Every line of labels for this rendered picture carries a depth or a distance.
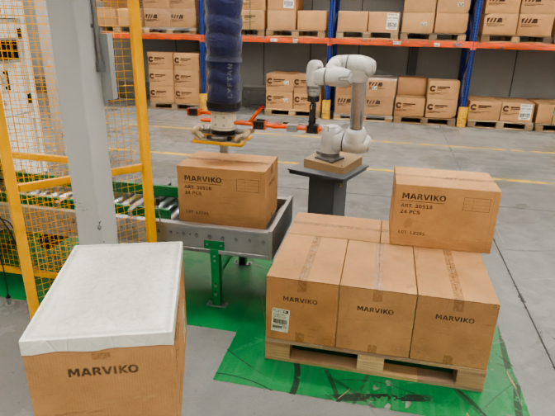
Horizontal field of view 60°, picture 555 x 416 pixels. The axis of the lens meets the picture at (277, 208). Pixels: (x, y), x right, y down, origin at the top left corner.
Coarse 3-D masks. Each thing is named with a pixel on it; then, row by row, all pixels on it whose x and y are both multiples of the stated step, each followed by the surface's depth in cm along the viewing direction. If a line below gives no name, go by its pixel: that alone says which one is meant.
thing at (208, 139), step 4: (208, 136) 316; (192, 140) 315; (196, 140) 315; (200, 140) 314; (204, 140) 314; (208, 140) 314; (212, 140) 314; (216, 140) 314; (220, 140) 314; (224, 140) 315; (228, 140) 314; (232, 140) 316; (240, 140) 317; (216, 144) 313; (220, 144) 312; (224, 144) 312; (228, 144) 311; (232, 144) 310; (236, 144) 310; (240, 144) 309
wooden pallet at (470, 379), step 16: (272, 352) 279; (288, 352) 277; (304, 352) 284; (352, 352) 268; (368, 352) 265; (336, 368) 273; (352, 368) 271; (368, 368) 269; (384, 368) 272; (400, 368) 272; (416, 368) 273; (464, 368) 256; (432, 384) 263; (448, 384) 261; (464, 384) 259; (480, 384) 257
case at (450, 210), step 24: (408, 168) 321; (408, 192) 291; (432, 192) 288; (456, 192) 285; (480, 192) 282; (408, 216) 296; (432, 216) 293; (456, 216) 290; (480, 216) 287; (408, 240) 301; (432, 240) 298; (456, 240) 295; (480, 240) 292
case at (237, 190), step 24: (192, 168) 315; (216, 168) 311; (240, 168) 311; (264, 168) 312; (192, 192) 321; (216, 192) 317; (240, 192) 314; (264, 192) 310; (192, 216) 327; (216, 216) 323; (240, 216) 320; (264, 216) 316
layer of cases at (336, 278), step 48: (288, 240) 306; (336, 240) 307; (384, 240) 309; (288, 288) 262; (336, 288) 256; (384, 288) 252; (432, 288) 253; (480, 288) 254; (288, 336) 273; (336, 336) 266; (384, 336) 260; (432, 336) 254; (480, 336) 248
